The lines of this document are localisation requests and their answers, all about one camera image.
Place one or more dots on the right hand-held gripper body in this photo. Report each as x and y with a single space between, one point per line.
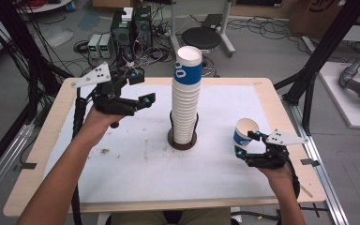
272 157

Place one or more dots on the person's right hand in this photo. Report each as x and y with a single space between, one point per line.
275 176

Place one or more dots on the white metal stand frame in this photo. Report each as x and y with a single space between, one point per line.
172 25

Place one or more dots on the single blue white paper cup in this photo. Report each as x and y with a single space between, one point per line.
240 137

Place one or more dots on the white floor board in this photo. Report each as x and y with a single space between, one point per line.
350 109

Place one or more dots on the grey tape strip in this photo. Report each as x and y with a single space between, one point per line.
311 162
28 166

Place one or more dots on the aluminium rail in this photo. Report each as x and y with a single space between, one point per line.
322 181
3 159

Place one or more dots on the grey bench power supply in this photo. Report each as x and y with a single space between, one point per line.
105 47
93 47

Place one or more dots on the dark flat device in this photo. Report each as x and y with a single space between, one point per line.
212 21

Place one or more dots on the person's left hand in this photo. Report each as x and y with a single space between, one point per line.
98 125

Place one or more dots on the white round table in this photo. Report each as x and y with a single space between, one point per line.
48 6

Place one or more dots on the tall stack of paper cups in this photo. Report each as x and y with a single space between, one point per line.
186 106

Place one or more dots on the black metal frame post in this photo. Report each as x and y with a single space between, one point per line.
328 43
9 37

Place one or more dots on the cardboard box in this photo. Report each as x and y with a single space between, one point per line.
315 15

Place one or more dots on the black round stool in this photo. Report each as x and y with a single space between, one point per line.
201 37

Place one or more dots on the person's legs in khaki trousers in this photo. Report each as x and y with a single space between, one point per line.
131 218

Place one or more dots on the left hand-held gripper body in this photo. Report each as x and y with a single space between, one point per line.
109 100

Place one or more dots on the black brown cup holder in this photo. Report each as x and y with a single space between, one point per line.
181 146

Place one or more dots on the black computer tower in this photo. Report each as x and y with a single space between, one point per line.
143 26
122 37

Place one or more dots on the white table mat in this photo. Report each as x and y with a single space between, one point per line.
143 175

